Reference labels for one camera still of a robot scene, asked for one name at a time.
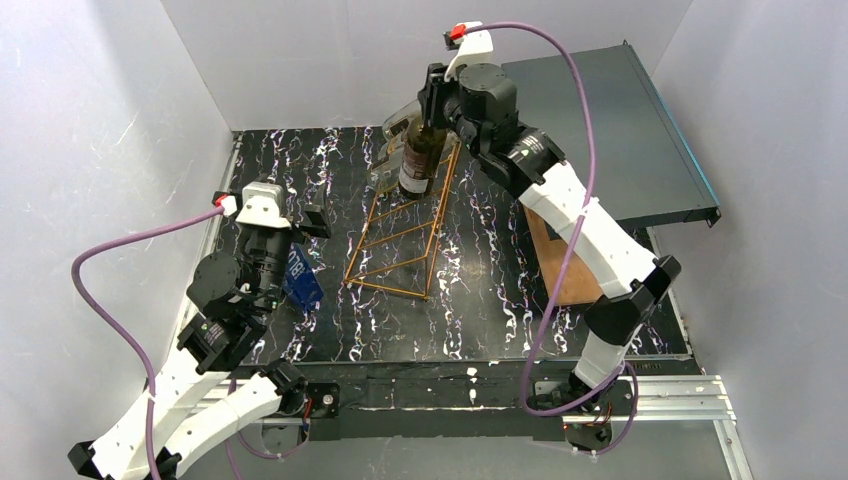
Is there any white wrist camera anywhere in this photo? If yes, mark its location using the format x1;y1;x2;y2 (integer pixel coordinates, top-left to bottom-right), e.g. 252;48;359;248
443;21;494;82
213;181;292;230

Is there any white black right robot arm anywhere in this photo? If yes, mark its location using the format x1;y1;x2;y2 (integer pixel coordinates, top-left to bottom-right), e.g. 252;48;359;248
418;63;681;402

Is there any gold wire wine rack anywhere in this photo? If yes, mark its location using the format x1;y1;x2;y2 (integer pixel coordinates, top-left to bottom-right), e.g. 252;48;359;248
343;135;461;300

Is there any clear pear-shaped glass bottle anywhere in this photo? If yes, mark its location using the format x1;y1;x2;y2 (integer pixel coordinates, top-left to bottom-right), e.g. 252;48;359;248
367;155;402;192

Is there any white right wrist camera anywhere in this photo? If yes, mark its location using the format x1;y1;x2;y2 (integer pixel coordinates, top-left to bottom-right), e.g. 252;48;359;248
443;21;494;82

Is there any blue glass bottle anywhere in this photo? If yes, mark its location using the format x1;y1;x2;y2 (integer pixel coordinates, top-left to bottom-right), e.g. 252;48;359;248
283;244;324;312

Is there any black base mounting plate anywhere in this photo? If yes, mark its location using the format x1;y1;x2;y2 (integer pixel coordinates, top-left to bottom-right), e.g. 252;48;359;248
264;359;641;443

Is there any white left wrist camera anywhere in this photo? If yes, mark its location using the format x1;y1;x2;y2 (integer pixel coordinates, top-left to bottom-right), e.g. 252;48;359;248
213;181;292;230

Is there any aluminium frame rail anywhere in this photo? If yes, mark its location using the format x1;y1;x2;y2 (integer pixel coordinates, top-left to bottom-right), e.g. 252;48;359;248
122;374;755;480

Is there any dark teal network switch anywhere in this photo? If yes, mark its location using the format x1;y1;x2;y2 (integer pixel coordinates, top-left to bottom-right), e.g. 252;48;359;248
503;43;721;229

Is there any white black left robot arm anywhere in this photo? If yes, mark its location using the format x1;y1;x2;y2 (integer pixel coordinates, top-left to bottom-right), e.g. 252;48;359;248
67;181;339;479

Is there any wooden board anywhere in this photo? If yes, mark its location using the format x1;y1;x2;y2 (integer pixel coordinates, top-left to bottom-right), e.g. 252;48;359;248
522;205;605;307

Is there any dark green wine bottle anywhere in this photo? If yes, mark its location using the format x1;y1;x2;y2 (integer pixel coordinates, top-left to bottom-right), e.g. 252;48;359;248
398;117;447;200

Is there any clear bottle with dark label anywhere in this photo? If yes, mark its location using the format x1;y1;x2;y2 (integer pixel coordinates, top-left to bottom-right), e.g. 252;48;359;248
381;100;421;140

